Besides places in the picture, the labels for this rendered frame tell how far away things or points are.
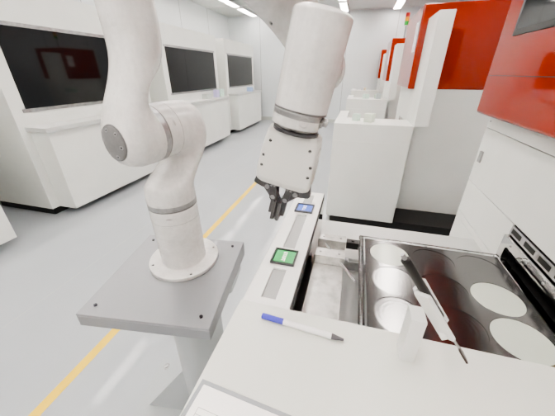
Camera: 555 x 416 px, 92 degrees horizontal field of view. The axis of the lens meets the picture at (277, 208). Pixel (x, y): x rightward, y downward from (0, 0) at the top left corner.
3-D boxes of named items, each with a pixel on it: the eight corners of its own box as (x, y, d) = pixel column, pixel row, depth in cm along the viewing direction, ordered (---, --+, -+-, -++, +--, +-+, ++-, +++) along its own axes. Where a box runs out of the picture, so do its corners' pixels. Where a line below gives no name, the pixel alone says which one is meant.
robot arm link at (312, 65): (286, 100, 47) (266, 103, 40) (305, 10, 41) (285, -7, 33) (332, 112, 46) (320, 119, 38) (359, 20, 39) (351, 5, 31)
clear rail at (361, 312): (362, 238, 83) (363, 234, 82) (364, 345, 50) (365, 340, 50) (358, 238, 83) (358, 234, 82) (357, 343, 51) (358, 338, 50)
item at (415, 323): (435, 348, 41) (462, 283, 35) (442, 373, 38) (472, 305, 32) (393, 339, 43) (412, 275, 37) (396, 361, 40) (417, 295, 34)
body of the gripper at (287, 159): (330, 126, 46) (313, 185, 51) (274, 111, 47) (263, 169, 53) (325, 135, 39) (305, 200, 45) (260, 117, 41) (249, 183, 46)
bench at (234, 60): (263, 122, 808) (261, 44, 717) (239, 134, 653) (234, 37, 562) (230, 120, 833) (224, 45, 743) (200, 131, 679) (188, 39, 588)
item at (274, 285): (321, 226, 102) (324, 193, 96) (287, 359, 55) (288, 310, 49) (297, 223, 105) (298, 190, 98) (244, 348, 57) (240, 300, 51)
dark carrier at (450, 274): (495, 258, 73) (496, 257, 73) (588, 385, 43) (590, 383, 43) (364, 239, 81) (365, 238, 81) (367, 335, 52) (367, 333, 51)
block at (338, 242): (345, 243, 82) (346, 235, 80) (344, 250, 79) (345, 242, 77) (319, 239, 84) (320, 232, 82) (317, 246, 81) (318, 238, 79)
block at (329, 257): (343, 259, 75) (344, 251, 73) (343, 267, 72) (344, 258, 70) (315, 255, 77) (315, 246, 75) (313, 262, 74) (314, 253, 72)
